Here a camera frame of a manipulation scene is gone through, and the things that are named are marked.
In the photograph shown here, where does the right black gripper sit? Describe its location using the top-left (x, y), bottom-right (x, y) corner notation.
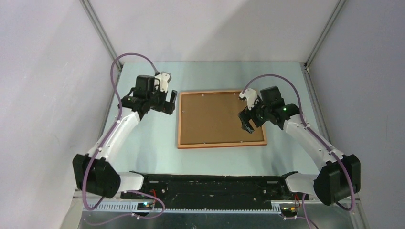
top-left (237, 95), bottom-right (271, 134)

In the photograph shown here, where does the wooden picture frame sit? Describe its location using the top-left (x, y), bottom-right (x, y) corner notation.
top-left (177, 90), bottom-right (268, 149)

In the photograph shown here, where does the brown backing board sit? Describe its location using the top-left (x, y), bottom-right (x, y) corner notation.
top-left (180, 92), bottom-right (265, 146)

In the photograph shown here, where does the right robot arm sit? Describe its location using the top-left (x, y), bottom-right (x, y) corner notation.
top-left (238, 86), bottom-right (361, 206)

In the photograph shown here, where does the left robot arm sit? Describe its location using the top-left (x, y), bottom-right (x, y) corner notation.
top-left (73, 72), bottom-right (177, 199)

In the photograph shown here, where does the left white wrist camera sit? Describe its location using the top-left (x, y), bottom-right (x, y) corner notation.
top-left (154, 72), bottom-right (171, 93)

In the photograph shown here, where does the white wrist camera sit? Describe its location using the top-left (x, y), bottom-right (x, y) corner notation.
top-left (239, 88), bottom-right (259, 110)
top-left (154, 72), bottom-right (171, 93)

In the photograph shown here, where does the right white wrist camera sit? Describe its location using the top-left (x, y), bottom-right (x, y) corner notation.
top-left (239, 88), bottom-right (259, 110)

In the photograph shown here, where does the right aluminium corner post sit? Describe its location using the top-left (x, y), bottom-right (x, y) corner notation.
top-left (304, 0), bottom-right (347, 69)

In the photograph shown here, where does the aluminium corner post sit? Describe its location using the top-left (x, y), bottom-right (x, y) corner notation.
top-left (79, 0), bottom-right (123, 71)
top-left (304, 0), bottom-right (347, 69)

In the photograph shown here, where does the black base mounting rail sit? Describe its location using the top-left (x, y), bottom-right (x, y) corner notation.
top-left (120, 173), bottom-right (302, 210)

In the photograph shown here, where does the grey cable duct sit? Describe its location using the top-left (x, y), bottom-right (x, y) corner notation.
top-left (94, 201), bottom-right (287, 214)

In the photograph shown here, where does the left aluminium corner post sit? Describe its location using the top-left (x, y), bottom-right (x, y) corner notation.
top-left (79, 0), bottom-right (123, 71)

